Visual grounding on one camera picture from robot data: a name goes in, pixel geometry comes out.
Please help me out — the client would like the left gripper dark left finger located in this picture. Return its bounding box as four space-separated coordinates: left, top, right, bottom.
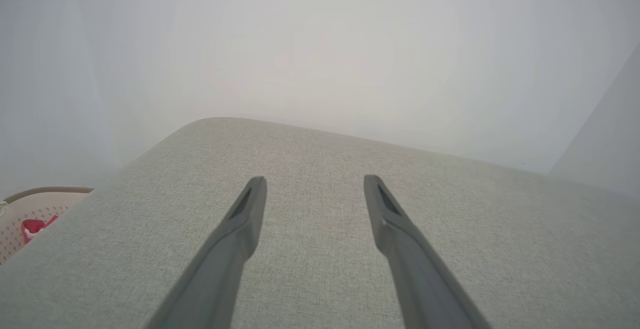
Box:
145 176 268 329

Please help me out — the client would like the beige perforated laundry basket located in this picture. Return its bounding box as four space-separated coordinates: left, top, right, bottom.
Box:
0 186 95 266

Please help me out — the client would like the red item in basket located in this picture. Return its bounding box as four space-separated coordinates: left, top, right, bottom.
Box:
21 214 59 245

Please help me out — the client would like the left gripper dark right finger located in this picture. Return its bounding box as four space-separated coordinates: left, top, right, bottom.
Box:
363 174 493 329

